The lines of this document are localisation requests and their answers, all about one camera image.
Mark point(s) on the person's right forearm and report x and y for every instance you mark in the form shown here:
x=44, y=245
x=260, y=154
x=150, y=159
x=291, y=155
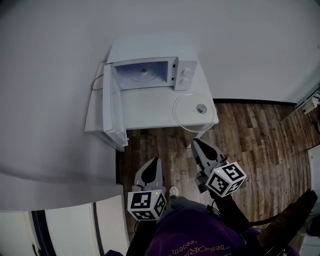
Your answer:
x=230, y=210

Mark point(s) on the person's purple sweatshirt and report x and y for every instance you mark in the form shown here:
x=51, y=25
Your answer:
x=190, y=232

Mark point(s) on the white microwave knob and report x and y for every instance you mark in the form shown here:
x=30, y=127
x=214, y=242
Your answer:
x=185, y=80
x=185, y=72

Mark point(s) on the frosted glass panel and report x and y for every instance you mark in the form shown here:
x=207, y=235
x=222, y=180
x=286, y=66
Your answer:
x=307, y=96

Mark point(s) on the white flat panel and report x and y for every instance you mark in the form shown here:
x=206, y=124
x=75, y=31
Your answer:
x=315, y=172

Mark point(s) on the white cabinet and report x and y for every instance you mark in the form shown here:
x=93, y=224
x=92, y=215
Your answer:
x=70, y=230

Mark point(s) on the round glass turntable plate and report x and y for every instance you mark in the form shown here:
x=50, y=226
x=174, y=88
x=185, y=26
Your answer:
x=185, y=117

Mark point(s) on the person's left forearm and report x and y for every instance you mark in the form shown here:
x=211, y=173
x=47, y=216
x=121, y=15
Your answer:
x=140, y=240

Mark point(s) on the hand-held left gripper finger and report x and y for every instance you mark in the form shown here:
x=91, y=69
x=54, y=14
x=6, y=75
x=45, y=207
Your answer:
x=140, y=176
x=160, y=175

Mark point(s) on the person's white shoe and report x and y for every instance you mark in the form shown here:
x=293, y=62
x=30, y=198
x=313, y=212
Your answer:
x=173, y=191

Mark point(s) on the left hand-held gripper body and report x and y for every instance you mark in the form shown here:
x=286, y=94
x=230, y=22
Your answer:
x=143, y=202

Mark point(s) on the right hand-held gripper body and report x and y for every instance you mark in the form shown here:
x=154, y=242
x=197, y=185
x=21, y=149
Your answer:
x=225, y=178

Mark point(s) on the white microwave oven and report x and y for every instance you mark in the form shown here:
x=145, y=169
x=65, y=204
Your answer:
x=150, y=50

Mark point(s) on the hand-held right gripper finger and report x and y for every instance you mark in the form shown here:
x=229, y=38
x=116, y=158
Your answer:
x=198, y=155
x=217, y=152

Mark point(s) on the person's blue jeans leg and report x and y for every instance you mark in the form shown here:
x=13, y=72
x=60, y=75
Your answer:
x=185, y=205

